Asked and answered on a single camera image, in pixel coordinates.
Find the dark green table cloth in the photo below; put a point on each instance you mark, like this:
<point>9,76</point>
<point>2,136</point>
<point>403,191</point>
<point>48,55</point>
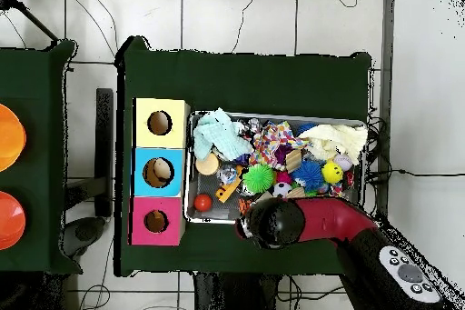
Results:
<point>40,106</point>
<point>240,81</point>

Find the black stand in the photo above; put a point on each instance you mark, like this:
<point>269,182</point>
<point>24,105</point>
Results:
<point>104,143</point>

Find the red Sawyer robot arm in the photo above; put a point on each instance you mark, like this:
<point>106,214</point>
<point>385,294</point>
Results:
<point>334,219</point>

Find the colourful polka dot cloth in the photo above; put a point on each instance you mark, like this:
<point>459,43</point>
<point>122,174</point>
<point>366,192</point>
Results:
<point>276,143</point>

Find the large yellow ball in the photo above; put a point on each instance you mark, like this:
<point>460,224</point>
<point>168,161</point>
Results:
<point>332,172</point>

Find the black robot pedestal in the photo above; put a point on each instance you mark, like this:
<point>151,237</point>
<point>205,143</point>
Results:
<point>240,295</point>

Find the green furry monster toy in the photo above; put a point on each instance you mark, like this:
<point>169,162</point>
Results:
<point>259,178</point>

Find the wooden box with three holes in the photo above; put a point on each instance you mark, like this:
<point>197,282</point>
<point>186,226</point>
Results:
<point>161,148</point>

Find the orange bowl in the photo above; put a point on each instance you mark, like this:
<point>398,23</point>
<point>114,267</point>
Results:
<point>9,220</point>
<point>9,138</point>

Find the orange flat plastic toy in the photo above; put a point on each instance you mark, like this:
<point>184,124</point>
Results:
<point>227,189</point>

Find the red ball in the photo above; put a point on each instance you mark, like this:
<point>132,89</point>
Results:
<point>203,202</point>

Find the blue spiky ball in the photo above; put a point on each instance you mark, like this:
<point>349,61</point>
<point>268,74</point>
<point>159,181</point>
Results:
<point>309,175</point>

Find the cream yellow cloth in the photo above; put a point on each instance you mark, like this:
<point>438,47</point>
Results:
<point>338,139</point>

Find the shallow clear mesh bin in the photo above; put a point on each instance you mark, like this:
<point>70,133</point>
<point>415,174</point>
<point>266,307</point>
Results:
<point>190,208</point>

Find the toy hamburger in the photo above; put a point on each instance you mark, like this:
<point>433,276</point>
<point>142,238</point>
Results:
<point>206,166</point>

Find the mint green cloth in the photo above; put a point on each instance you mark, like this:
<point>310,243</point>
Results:
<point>218,135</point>

